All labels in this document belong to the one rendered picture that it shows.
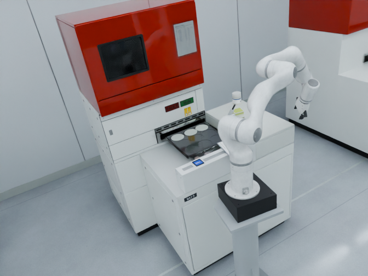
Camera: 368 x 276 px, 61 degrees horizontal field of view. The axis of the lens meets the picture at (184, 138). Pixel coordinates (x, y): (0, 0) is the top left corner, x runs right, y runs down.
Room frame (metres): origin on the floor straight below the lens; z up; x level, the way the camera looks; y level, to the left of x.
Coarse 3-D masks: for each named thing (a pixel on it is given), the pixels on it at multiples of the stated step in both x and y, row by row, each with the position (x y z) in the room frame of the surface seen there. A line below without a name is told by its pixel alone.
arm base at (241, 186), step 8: (232, 168) 1.30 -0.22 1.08; (240, 168) 1.27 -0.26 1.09; (248, 168) 1.27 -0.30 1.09; (232, 176) 1.30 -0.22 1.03; (240, 176) 1.27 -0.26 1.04; (248, 176) 1.27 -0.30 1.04; (232, 184) 1.30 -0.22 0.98; (240, 184) 1.27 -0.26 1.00; (248, 184) 1.27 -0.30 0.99; (256, 184) 1.33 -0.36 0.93; (232, 192) 1.29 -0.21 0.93; (240, 192) 1.27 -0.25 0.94; (248, 192) 1.25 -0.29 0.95; (256, 192) 1.26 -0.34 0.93
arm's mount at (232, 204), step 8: (256, 176) 1.42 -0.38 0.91; (224, 184) 1.38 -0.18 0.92; (264, 184) 1.33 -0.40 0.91; (224, 192) 1.31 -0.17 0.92; (264, 192) 1.26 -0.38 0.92; (272, 192) 1.25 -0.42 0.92; (224, 200) 1.32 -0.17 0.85; (232, 200) 1.23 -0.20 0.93; (240, 200) 1.22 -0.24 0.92; (248, 200) 1.21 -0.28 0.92; (256, 200) 1.21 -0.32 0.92; (264, 200) 1.21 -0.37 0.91; (272, 200) 1.23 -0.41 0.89; (232, 208) 1.22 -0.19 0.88; (240, 208) 1.18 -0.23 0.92; (248, 208) 1.19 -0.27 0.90; (256, 208) 1.20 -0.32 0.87; (264, 208) 1.21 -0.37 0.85; (272, 208) 1.23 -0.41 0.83; (240, 216) 1.17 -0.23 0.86; (248, 216) 1.19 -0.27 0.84
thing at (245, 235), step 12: (216, 204) 1.34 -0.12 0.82; (228, 216) 1.23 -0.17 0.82; (264, 216) 1.19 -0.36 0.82; (228, 228) 1.15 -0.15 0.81; (240, 228) 1.14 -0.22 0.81; (252, 228) 1.25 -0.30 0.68; (240, 240) 1.25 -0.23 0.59; (252, 240) 1.25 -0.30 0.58; (240, 252) 1.26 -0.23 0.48; (252, 252) 1.25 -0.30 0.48; (240, 264) 1.26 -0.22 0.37; (252, 264) 1.24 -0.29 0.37
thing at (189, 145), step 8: (192, 128) 2.14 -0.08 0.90; (208, 128) 2.10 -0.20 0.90; (168, 136) 2.07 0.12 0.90; (184, 136) 2.03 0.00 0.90; (192, 136) 2.01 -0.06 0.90; (200, 136) 1.99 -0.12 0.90; (208, 136) 1.97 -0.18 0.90; (216, 136) 1.96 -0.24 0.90; (176, 144) 1.94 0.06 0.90; (184, 144) 1.92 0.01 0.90; (192, 144) 1.90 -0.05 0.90; (200, 144) 1.89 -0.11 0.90; (208, 144) 1.87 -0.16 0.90; (216, 144) 1.85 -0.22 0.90; (184, 152) 1.81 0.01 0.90; (192, 152) 1.80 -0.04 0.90
